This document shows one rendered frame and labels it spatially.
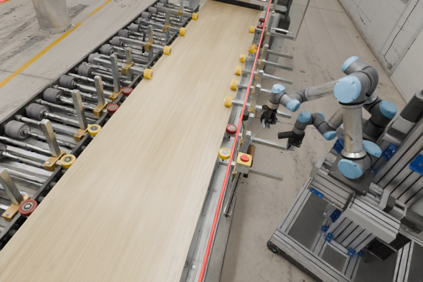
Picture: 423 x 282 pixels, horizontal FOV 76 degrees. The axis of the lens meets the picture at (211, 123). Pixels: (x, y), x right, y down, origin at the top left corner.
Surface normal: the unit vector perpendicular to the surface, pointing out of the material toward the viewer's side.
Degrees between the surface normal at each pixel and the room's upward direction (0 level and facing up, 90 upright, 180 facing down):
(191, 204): 0
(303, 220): 0
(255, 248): 0
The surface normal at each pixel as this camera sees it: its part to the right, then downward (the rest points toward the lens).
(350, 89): -0.81, 0.22
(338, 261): 0.13, -0.73
